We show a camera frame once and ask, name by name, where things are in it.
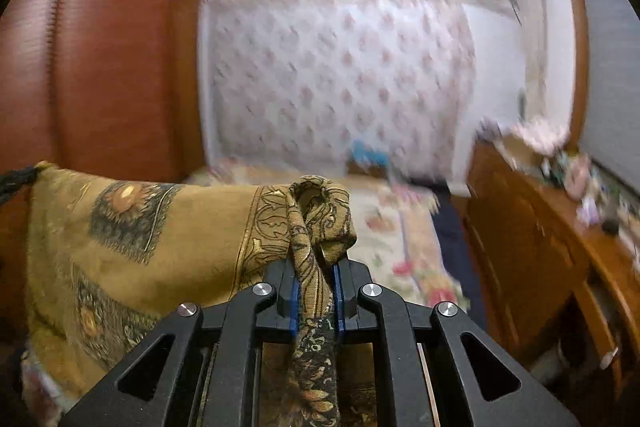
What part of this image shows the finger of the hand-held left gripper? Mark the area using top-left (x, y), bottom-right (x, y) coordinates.
top-left (0, 164), bottom-right (41, 208)

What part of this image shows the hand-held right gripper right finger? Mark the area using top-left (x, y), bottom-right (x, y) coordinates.
top-left (332, 259), bottom-right (581, 427)

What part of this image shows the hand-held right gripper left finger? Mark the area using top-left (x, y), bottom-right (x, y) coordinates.
top-left (60, 259), bottom-right (301, 427)

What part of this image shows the golden patterned shirt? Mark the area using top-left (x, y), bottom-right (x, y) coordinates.
top-left (22, 162), bottom-right (381, 427)

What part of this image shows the cream floral blanket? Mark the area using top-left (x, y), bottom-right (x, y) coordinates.
top-left (185, 159), bottom-right (471, 313)

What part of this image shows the navy bed sheet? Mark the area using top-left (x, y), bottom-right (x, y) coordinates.
top-left (410, 177), bottom-right (488, 328)

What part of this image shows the wooden louvered wardrobe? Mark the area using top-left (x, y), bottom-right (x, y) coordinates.
top-left (0, 0), bottom-right (208, 343)

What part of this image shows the wooden sideboard cabinet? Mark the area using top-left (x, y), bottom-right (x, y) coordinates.
top-left (462, 142), bottom-right (640, 403)

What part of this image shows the circle patterned sheer curtain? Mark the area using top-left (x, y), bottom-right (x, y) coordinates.
top-left (202, 0), bottom-right (476, 188)

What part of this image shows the white floral cloth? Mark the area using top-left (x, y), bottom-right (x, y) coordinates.
top-left (515, 117), bottom-right (571, 155)

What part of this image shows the tissue pack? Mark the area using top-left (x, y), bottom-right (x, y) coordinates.
top-left (577, 199), bottom-right (603, 225)

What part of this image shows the pink thermos bottle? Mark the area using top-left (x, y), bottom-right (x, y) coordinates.
top-left (567, 154), bottom-right (593, 200)

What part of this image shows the tied floral curtain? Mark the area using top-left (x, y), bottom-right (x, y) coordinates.
top-left (510, 0), bottom-right (548, 108)

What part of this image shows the grey window blind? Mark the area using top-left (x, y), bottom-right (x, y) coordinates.
top-left (572, 0), bottom-right (640, 198)

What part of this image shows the wooden window frame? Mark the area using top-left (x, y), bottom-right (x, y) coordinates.
top-left (560, 0), bottom-right (640, 152)

